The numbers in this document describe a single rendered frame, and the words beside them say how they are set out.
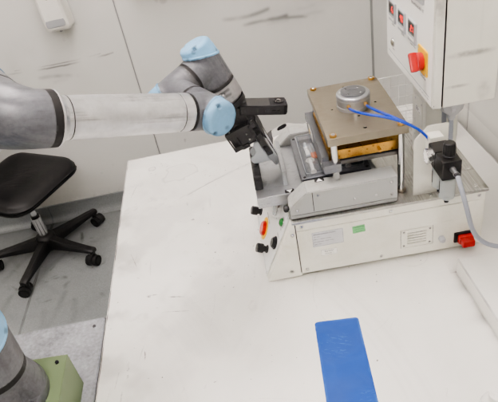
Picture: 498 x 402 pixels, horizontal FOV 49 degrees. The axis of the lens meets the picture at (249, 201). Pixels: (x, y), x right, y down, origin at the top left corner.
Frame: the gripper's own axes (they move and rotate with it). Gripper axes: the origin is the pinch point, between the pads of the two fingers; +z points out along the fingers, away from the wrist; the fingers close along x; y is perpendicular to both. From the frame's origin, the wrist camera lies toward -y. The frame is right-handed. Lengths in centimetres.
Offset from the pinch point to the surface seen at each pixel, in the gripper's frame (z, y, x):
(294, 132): 2.4, -5.5, -12.3
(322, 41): 39, -25, -147
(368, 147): 2.6, -20.9, 10.3
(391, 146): 5.1, -25.6, 10.3
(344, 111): -4.6, -19.8, 2.8
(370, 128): -2.9, -23.2, 11.8
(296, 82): 52, -4, -146
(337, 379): 25, 5, 48
